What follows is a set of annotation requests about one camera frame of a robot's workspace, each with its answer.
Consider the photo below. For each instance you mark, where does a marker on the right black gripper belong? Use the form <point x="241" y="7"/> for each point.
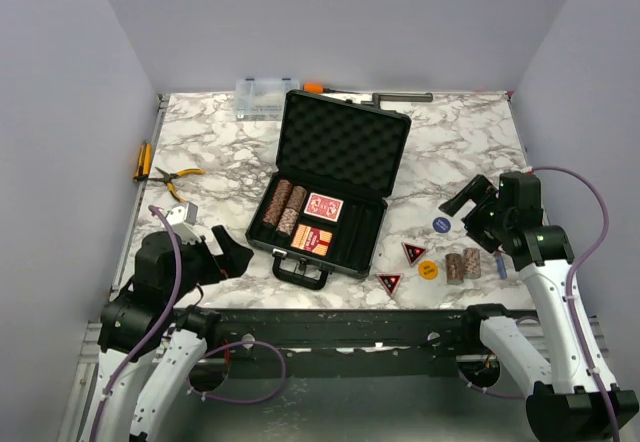
<point x="480" y="188"/>

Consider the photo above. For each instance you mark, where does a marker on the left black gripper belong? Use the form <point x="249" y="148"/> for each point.
<point x="233" y="262"/>

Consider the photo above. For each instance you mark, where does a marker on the all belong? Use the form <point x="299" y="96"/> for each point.
<point x="390" y="282"/>
<point x="414" y="253"/>

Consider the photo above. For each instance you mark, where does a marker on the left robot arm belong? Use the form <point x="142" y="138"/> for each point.
<point x="145" y="348"/>

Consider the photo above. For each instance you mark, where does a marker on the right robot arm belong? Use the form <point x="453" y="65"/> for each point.
<point x="570" y="393"/>

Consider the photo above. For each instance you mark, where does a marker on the blue small blind button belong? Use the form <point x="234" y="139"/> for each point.
<point x="441" y="225"/>

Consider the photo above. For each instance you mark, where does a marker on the front poker chip stack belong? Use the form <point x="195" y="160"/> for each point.
<point x="287" y="222"/>

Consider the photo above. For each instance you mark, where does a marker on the orange playing card deck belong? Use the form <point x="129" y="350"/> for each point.
<point x="312" y="240"/>

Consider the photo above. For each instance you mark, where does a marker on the blue marker pen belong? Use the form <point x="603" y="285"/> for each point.
<point x="500" y="266"/>

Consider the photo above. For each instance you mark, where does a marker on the middle poker chip stack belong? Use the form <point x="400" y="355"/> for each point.
<point x="296" y="198"/>

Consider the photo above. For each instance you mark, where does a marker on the tall poker chip stack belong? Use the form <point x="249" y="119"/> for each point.
<point x="277" y="203"/>

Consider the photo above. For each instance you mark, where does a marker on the yellow big blind button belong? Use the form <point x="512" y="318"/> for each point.
<point x="428" y="270"/>

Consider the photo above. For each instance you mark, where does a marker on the black foam-lined carrying case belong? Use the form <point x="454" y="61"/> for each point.
<point x="345" y="151"/>

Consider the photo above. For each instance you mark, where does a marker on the red playing card deck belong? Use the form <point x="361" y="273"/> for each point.
<point x="323" y="207"/>

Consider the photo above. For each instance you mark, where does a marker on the yellow black utility knife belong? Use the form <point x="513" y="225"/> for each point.
<point x="143" y="163"/>

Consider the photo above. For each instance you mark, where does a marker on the clear plastic organizer box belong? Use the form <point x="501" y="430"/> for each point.
<point x="262" y="98"/>

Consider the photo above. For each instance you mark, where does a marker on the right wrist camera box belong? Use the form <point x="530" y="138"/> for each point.
<point x="518" y="190"/>

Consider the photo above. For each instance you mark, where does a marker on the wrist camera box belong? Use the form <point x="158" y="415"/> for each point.
<point x="182" y="218"/>
<point x="518" y="190"/>

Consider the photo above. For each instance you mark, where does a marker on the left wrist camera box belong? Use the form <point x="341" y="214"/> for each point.
<point x="182" y="218"/>

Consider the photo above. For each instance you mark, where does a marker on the yellow handled pliers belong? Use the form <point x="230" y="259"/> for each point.
<point x="168" y="178"/>

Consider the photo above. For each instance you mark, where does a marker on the grey metal t-handle bar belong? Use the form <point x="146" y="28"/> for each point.
<point x="377" y="98"/>

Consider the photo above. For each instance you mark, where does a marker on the black metal base rail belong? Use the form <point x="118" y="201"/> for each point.
<point x="340" y="343"/>

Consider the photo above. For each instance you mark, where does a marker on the orange handled screwdriver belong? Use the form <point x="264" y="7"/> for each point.
<point x="315" y="88"/>

